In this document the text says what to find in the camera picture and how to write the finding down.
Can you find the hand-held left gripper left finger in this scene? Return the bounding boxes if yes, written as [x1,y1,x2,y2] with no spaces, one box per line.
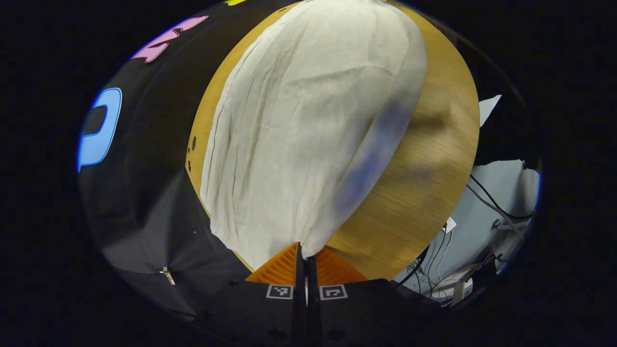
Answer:
[192,242,308,347]

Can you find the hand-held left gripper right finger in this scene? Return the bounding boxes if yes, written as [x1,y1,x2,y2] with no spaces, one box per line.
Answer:
[307,246,437,347]

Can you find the white jeans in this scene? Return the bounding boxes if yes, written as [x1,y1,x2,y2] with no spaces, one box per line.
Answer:
[200,0,428,270]

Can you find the black backdrop cloth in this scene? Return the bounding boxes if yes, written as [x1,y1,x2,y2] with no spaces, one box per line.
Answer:
[77,0,299,319]

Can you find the tangle of thin cables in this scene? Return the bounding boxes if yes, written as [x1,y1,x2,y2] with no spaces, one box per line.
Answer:
[393,227,504,302]

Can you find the grey cable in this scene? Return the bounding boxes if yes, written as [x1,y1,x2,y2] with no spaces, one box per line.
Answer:
[466,183,526,239]

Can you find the black cable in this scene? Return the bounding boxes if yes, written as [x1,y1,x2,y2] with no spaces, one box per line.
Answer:
[469,174,535,220]

